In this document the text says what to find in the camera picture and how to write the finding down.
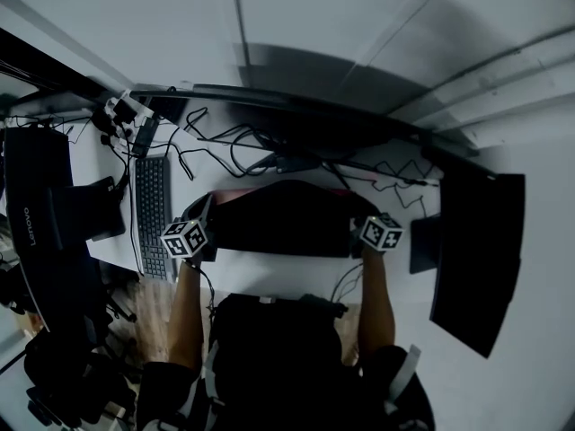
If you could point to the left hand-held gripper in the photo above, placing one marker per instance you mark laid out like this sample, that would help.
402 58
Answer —
184 238

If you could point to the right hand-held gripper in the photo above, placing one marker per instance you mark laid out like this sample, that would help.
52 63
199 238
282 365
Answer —
379 234

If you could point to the pink and black desk mat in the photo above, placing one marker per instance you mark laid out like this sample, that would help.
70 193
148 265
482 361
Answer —
283 222

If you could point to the person's right forearm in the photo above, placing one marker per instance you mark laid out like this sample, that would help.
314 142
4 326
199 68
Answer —
376 303

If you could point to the person's left forearm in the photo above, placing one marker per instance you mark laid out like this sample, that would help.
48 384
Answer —
185 317

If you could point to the black keyboard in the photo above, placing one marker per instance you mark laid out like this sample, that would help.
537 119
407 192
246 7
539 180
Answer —
153 213

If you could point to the black power adapter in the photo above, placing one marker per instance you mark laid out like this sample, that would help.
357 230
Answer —
146 135

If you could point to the flat black monitor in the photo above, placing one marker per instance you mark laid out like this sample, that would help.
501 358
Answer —
480 249

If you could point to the white power strip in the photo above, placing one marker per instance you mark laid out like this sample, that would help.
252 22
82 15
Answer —
130 106

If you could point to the wide curved black monitor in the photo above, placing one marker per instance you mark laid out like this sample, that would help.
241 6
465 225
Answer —
314 119

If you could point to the black monitor with tall stand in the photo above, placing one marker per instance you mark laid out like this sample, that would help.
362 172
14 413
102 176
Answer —
36 204

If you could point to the person's black clothing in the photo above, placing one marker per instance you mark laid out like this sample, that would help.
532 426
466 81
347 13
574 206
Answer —
278 366

